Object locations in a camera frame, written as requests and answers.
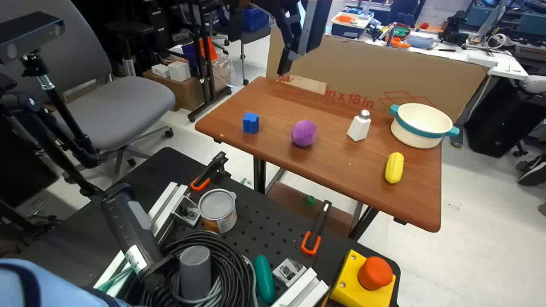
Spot grey office chair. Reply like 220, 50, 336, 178
0, 0, 177, 173

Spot orange and black clamp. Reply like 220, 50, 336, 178
299, 200, 334, 258
189, 151, 232, 195

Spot white dish with teal handles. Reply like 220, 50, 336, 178
389, 101, 461, 152

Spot grey cylinder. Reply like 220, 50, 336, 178
177, 245, 213, 301

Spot blue toy cube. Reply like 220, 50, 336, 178
241, 112, 261, 137

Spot black camera tripod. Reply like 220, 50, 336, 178
0, 50, 106, 229

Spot blue storage bin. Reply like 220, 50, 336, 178
244, 6, 271, 35

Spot black coiled cable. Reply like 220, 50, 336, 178
142, 231, 256, 307

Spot yellow toy corn cob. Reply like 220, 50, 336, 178
382, 151, 406, 187

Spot teal tool handle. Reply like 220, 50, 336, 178
253, 255, 276, 304

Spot black shoe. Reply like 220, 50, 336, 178
517, 152, 546, 188

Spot white cluttered desk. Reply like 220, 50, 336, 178
329, 9, 532, 83

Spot black metal stand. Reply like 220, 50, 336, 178
186, 0, 235, 125

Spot clear plastic cup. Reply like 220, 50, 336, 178
196, 188, 239, 236

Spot light blue fabric object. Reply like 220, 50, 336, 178
0, 258, 131, 307

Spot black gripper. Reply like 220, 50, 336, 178
276, 6, 304, 77

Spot purple toy ball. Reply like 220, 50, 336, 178
290, 118, 319, 151

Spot silver round object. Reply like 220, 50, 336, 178
345, 108, 374, 144

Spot black stereo camera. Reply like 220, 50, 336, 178
0, 11, 67, 65

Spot brown cardboard box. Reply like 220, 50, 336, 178
142, 55, 232, 113

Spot aluminium extrusion rail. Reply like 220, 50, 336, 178
271, 265, 331, 307
148, 181, 193, 238

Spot brown cardboard sheet red print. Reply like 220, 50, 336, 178
264, 25, 491, 125

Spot black rectangular bar device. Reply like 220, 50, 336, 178
101, 190, 167, 277

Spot black bag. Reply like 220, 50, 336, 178
466, 77, 532, 159

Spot yellow emergency stop box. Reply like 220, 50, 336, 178
329, 248, 398, 307

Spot black perforated base board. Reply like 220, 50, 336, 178
15, 146, 403, 307

